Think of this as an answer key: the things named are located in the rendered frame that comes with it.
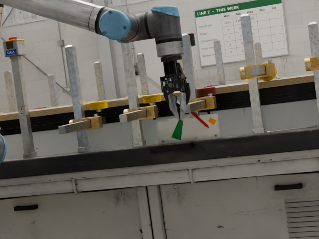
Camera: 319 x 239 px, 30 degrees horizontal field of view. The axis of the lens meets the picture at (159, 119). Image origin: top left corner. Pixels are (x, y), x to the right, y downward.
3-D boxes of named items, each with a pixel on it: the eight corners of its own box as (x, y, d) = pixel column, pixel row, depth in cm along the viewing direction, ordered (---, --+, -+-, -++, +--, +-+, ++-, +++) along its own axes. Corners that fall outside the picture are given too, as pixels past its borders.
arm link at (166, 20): (153, 9, 203) (181, 4, 200) (157, 45, 203) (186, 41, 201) (145, 6, 194) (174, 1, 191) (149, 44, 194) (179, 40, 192)
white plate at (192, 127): (220, 138, 237) (218, 113, 237) (158, 144, 244) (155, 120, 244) (221, 138, 238) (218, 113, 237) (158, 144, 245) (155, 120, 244)
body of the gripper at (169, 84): (161, 95, 194) (156, 58, 194) (166, 94, 203) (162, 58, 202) (183, 92, 192) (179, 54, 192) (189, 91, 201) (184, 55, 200)
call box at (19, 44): (19, 56, 256) (16, 38, 256) (4, 58, 258) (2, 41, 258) (26, 56, 263) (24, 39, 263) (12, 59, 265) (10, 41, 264)
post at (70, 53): (87, 156, 254) (71, 44, 251) (79, 157, 255) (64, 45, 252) (90, 155, 257) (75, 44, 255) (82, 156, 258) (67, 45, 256)
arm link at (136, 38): (107, 15, 195) (143, 9, 192) (119, 17, 206) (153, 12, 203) (111, 43, 196) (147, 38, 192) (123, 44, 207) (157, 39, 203)
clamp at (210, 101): (214, 108, 237) (213, 96, 237) (182, 112, 241) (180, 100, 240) (217, 107, 242) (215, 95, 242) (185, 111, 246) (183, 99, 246)
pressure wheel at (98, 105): (113, 124, 266) (109, 98, 266) (97, 126, 262) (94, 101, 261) (105, 124, 273) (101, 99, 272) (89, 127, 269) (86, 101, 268)
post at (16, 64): (32, 157, 260) (17, 55, 258) (22, 159, 261) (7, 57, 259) (37, 156, 264) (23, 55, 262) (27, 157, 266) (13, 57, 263)
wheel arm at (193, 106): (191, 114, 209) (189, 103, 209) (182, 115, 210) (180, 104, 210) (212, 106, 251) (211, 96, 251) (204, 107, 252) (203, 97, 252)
